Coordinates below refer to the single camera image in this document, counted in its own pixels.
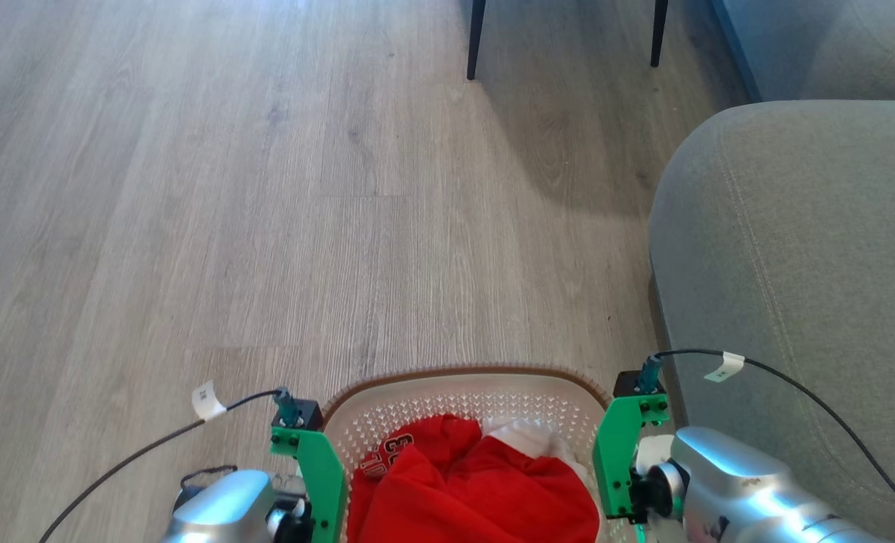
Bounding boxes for white cable label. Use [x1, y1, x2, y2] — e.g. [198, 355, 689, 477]
[192, 380, 228, 422]
[703, 351, 745, 384]

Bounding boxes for black furniture leg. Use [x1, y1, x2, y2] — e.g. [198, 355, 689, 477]
[466, 0, 488, 81]
[648, 0, 670, 69]

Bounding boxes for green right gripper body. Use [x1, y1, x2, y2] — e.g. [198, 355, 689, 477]
[592, 392, 671, 526]

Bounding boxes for white right cable label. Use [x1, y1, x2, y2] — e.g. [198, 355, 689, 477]
[703, 351, 745, 384]

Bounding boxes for white laundry basket brown rim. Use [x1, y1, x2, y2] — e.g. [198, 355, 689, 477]
[319, 365, 623, 543]

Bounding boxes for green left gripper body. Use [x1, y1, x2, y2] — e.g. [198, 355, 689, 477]
[269, 426, 349, 543]

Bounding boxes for red garment white print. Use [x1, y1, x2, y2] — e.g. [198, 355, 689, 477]
[347, 413, 601, 543]

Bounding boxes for blue-grey sofa section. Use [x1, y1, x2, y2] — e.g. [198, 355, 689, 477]
[710, 0, 895, 103]

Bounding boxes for grey fabric sofa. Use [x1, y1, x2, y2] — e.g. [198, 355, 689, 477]
[646, 100, 895, 543]

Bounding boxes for white left cable label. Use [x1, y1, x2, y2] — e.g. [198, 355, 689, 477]
[192, 380, 228, 422]

